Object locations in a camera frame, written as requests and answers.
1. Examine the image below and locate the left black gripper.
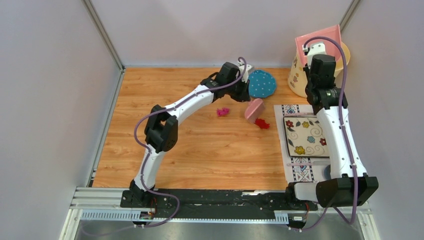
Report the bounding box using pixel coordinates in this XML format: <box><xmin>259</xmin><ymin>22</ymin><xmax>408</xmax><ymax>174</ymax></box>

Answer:
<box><xmin>225</xmin><ymin>75</ymin><xmax>250</xmax><ymax>103</ymax></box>

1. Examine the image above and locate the pink hand brush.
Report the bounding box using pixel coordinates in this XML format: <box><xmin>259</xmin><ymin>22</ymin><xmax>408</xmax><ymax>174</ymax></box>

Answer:
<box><xmin>244</xmin><ymin>98</ymin><xmax>265</xmax><ymax>123</ymax></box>

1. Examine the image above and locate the small magenta scrap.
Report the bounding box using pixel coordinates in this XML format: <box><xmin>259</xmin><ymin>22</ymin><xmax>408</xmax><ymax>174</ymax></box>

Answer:
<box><xmin>216</xmin><ymin>107</ymin><xmax>230</xmax><ymax>117</ymax></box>

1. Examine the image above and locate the red scrap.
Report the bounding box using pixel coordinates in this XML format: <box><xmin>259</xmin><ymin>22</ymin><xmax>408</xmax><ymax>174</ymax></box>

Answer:
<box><xmin>254</xmin><ymin>118</ymin><xmax>270</xmax><ymax>129</ymax></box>

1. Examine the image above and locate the pink plastic dustpan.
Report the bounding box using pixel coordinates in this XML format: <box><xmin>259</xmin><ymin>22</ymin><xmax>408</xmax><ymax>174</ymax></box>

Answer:
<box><xmin>295</xmin><ymin>24</ymin><xmax>342</xmax><ymax>66</ymax></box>

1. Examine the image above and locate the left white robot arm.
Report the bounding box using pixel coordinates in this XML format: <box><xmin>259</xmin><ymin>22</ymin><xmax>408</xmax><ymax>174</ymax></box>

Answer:
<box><xmin>122</xmin><ymin>57</ymin><xmax>254</xmax><ymax>208</ymax></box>

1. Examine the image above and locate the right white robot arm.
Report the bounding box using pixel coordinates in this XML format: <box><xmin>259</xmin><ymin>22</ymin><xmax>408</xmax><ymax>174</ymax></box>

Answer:
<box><xmin>285</xmin><ymin>54</ymin><xmax>379</xmax><ymax>210</ymax></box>

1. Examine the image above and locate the cream yellow waste bin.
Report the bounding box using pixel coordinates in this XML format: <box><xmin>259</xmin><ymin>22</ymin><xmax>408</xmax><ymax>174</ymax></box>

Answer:
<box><xmin>287</xmin><ymin>42</ymin><xmax>351</xmax><ymax>99</ymax></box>

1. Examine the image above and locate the blue polka dot plate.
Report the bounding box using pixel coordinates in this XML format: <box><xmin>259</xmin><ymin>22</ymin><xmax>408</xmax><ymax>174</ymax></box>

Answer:
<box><xmin>248</xmin><ymin>70</ymin><xmax>277</xmax><ymax>99</ymax></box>

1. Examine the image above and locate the square floral plate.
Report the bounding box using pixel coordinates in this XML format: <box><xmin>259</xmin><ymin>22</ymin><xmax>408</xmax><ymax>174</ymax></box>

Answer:
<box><xmin>283</xmin><ymin>115</ymin><xmax>330</xmax><ymax>158</ymax></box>

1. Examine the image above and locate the patterned white placemat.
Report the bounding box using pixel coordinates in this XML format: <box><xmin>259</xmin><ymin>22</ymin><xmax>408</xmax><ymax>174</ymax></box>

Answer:
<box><xmin>273</xmin><ymin>104</ymin><xmax>330</xmax><ymax>183</ymax></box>

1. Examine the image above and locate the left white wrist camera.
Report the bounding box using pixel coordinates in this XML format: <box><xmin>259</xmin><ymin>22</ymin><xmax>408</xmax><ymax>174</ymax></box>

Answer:
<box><xmin>238</xmin><ymin>62</ymin><xmax>255</xmax><ymax>84</ymax></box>

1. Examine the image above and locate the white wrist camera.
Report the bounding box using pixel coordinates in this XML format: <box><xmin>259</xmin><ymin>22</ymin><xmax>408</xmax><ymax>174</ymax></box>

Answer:
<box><xmin>303</xmin><ymin>41</ymin><xmax>327</xmax><ymax>68</ymax></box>
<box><xmin>238</xmin><ymin>62</ymin><xmax>255</xmax><ymax>84</ymax></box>

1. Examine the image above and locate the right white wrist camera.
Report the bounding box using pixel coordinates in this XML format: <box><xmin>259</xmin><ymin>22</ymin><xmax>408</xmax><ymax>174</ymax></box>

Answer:
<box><xmin>303</xmin><ymin>41</ymin><xmax>327</xmax><ymax>68</ymax></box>

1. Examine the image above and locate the pink handled knife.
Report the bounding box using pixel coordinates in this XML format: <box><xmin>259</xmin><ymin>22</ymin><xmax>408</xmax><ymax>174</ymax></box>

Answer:
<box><xmin>286</xmin><ymin>160</ymin><xmax>331</xmax><ymax>166</ymax></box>

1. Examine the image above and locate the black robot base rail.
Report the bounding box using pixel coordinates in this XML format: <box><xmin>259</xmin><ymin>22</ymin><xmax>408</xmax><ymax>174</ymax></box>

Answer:
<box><xmin>120</xmin><ymin>188</ymin><xmax>318</xmax><ymax>228</ymax></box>

